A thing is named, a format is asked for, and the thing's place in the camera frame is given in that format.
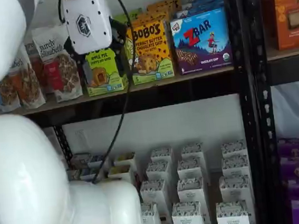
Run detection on white organic pantry box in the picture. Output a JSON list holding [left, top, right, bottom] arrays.
[[144, 159, 173, 188], [176, 157, 209, 188], [176, 176, 211, 221], [139, 178, 171, 219], [220, 139, 249, 161], [139, 201, 164, 224], [170, 199, 206, 224], [149, 146, 175, 168], [180, 142, 207, 168], [220, 154, 252, 181], [218, 173, 255, 209], [215, 199, 253, 224]]

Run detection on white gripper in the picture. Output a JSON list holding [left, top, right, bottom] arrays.
[[59, 0, 131, 61]]

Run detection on white cartons group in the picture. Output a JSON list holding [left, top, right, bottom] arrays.
[[155, 160, 230, 224]]

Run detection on pumpkin cinnamon granola bag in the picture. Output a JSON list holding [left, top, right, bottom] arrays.
[[7, 44, 47, 110]]

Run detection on black metal shelving rack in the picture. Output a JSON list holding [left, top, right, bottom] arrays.
[[244, 0, 299, 224], [0, 0, 270, 224]]

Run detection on wooden shelf board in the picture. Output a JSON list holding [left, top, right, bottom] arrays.
[[0, 65, 237, 118], [266, 42, 299, 62]]

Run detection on green Bobo's apple pie box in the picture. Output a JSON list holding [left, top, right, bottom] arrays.
[[114, 8, 143, 22], [81, 46, 130, 98], [121, 14, 140, 28]]

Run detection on dark green top box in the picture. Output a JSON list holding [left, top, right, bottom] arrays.
[[65, 168, 83, 182], [69, 152, 92, 171]]

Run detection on yellow Bobo's peanut butter box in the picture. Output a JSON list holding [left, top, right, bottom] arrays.
[[139, 6, 176, 21], [146, 0, 183, 12], [122, 19, 176, 86], [135, 15, 171, 29]]

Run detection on yellow top granola box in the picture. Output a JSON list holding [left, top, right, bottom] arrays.
[[106, 163, 134, 187], [112, 152, 138, 174]]

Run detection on blue top oatmeal box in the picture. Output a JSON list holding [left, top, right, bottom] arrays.
[[78, 166, 103, 182], [86, 153, 110, 169]]

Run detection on white plastic sheet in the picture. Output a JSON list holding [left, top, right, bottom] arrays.
[[270, 81, 299, 142]]

